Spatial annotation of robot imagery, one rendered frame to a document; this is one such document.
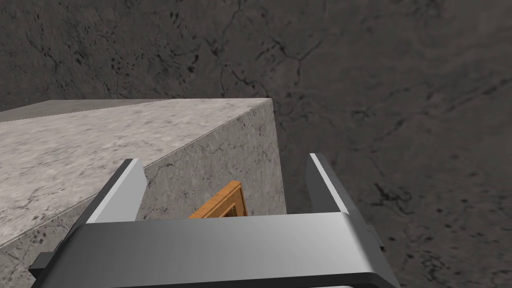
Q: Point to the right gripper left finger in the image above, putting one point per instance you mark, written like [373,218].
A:
[120,196]

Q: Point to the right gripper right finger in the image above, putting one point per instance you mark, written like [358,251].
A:
[324,188]

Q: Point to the orange wooden cupboard door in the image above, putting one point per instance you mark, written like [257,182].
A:
[224,204]

